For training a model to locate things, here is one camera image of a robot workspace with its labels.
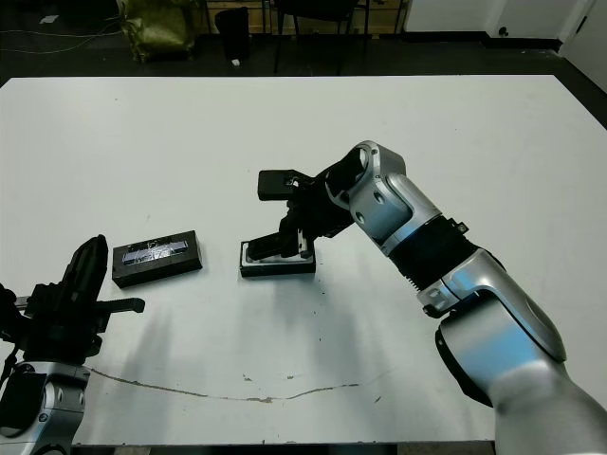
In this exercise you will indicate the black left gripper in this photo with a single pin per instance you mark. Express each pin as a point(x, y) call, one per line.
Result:
point(61, 332)

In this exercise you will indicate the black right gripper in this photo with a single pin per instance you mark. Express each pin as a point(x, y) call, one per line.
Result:
point(315, 208)

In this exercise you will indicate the black box lid silver print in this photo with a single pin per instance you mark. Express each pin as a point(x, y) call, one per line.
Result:
point(156, 267)

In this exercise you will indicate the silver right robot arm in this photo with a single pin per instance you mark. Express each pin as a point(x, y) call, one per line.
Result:
point(474, 284)

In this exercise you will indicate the black box with white inlay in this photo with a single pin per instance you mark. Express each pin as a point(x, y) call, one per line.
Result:
point(275, 271)

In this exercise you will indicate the black waste bin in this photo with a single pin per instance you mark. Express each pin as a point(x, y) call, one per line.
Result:
point(233, 33)

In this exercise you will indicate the black office chair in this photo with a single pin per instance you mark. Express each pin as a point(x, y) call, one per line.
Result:
point(322, 9)

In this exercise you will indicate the yellow green sack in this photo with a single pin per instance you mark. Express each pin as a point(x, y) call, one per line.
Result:
point(159, 28)

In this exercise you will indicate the white paper sheet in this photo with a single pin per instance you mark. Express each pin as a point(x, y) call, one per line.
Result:
point(49, 19)

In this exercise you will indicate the white door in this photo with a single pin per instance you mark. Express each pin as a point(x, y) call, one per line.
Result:
point(590, 33)

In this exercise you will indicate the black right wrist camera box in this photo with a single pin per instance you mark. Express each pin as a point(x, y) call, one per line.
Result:
point(275, 185)

